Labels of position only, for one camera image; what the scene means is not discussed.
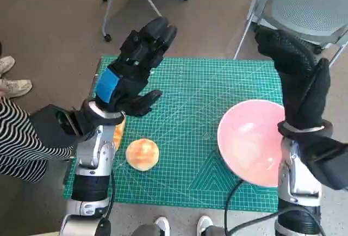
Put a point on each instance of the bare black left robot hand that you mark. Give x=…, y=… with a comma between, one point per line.
x=130, y=64

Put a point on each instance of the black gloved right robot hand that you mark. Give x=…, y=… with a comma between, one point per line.
x=299, y=83

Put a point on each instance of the long toy bread loaf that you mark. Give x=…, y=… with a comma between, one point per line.
x=119, y=135

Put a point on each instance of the pink bowl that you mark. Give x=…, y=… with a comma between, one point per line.
x=244, y=138

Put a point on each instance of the round toy bread bun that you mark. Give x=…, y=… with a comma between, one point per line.
x=142, y=154

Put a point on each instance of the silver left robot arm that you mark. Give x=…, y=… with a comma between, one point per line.
x=92, y=149

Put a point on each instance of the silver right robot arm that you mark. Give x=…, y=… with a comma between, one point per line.
x=299, y=176

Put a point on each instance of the green cutting mat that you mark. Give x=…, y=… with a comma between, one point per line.
x=190, y=97

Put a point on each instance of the grey mesh seat chair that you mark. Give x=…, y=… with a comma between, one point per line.
x=299, y=2

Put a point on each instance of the person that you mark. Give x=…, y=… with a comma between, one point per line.
x=163, y=223
x=16, y=138

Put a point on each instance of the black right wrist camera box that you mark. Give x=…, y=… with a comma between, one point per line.
x=326, y=160

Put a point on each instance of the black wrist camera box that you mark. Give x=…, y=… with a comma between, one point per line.
x=54, y=135
x=326, y=160

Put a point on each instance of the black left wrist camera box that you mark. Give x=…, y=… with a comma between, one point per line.
x=54, y=135

